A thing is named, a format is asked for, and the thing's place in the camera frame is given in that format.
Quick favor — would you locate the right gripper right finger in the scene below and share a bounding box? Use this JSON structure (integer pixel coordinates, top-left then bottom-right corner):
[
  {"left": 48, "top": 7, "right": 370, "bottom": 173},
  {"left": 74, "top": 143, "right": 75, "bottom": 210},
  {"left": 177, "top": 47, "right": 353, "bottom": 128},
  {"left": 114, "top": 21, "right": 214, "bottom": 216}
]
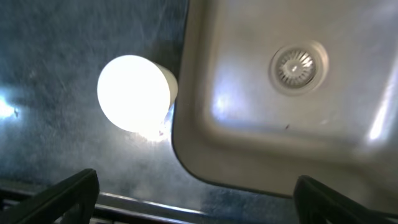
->
[{"left": 293, "top": 174, "right": 398, "bottom": 224}]

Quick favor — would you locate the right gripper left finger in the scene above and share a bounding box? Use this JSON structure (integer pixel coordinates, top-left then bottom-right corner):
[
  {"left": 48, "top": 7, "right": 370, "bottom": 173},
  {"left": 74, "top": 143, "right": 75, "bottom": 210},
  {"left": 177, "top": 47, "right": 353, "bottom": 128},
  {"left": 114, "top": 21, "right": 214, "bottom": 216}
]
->
[{"left": 0, "top": 168, "right": 101, "bottom": 224}]

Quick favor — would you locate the white cup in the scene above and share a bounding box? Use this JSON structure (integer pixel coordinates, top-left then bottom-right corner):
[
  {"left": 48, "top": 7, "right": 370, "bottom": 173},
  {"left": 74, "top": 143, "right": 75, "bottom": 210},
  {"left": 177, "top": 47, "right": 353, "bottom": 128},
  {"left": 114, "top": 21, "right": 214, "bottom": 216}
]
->
[{"left": 96, "top": 54, "right": 179, "bottom": 135}]

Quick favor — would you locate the steel sink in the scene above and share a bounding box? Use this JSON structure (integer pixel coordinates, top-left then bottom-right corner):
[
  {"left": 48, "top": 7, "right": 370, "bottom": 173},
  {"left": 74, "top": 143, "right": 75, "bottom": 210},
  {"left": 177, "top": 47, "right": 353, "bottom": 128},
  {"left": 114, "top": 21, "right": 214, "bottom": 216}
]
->
[{"left": 171, "top": 0, "right": 398, "bottom": 216}]

